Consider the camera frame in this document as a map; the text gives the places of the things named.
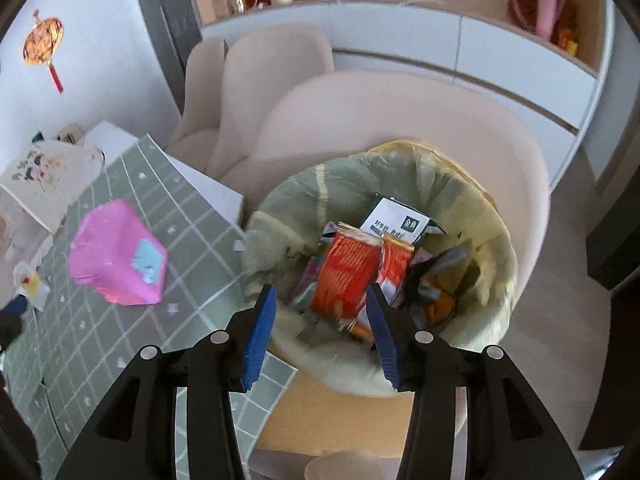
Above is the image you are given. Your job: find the beige chair middle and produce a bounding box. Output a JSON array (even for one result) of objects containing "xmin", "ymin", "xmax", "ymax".
[{"xmin": 206, "ymin": 24, "xmax": 334, "ymax": 181}]

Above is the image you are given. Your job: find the green grid table mat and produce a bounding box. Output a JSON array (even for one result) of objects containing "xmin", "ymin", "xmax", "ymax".
[{"xmin": 0, "ymin": 134, "xmax": 298, "ymax": 478}]

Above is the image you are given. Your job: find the beige chair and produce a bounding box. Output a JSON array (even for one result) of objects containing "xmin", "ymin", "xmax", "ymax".
[
  {"xmin": 166, "ymin": 37, "xmax": 227, "ymax": 172},
  {"xmin": 206, "ymin": 24, "xmax": 334, "ymax": 181},
  {"xmin": 219, "ymin": 69, "xmax": 551, "ymax": 451}
]

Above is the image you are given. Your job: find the red wall ornament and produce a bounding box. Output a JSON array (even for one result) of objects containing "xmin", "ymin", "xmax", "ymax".
[{"xmin": 22, "ymin": 10, "xmax": 64, "ymax": 94}]

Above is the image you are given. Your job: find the yellow wrapper near edge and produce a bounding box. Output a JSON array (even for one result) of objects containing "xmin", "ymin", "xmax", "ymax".
[{"xmin": 13, "ymin": 261, "xmax": 51, "ymax": 311}]

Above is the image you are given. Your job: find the beige chair near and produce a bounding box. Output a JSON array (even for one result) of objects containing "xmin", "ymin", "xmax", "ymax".
[{"xmin": 219, "ymin": 69, "xmax": 551, "ymax": 451}]

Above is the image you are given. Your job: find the pink tissue pack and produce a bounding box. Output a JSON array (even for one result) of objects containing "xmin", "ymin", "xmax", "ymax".
[{"xmin": 67, "ymin": 198, "xmax": 168, "ymax": 306}]

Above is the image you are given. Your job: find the green white milk carton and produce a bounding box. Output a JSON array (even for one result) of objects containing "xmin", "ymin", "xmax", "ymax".
[{"xmin": 359, "ymin": 194, "xmax": 446, "ymax": 245}]

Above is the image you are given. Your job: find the pink bouquet doll decoration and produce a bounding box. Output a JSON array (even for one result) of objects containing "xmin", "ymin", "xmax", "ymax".
[{"xmin": 506, "ymin": 0, "xmax": 578, "ymax": 56}]

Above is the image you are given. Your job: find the white sideboard cabinet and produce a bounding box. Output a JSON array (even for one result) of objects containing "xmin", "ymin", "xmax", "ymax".
[{"xmin": 201, "ymin": 0, "xmax": 614, "ymax": 186}]

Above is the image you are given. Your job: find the red crushed carton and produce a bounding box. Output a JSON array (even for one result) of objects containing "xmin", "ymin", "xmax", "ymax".
[{"xmin": 311, "ymin": 222, "xmax": 414, "ymax": 340}]

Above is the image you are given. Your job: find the beige chair far left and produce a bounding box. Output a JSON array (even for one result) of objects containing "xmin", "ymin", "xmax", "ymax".
[{"xmin": 166, "ymin": 37, "xmax": 227, "ymax": 172}]

